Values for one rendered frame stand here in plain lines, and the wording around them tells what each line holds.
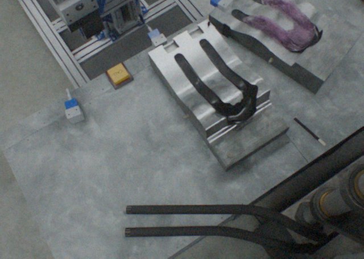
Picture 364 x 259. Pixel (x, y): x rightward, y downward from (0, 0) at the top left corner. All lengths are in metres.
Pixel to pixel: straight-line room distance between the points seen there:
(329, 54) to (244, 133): 0.41
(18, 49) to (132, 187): 1.60
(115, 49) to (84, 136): 0.93
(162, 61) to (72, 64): 0.95
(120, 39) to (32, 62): 0.64
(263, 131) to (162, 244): 0.50
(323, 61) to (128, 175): 0.78
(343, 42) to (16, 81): 1.90
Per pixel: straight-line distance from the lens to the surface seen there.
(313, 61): 1.45
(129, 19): 2.19
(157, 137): 1.40
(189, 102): 1.33
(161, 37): 1.51
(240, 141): 1.33
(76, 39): 2.38
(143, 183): 1.36
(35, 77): 2.59
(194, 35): 1.50
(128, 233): 1.31
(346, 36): 1.53
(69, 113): 1.44
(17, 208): 2.36
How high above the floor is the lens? 2.12
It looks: 69 degrees down
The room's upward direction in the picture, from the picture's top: 7 degrees counter-clockwise
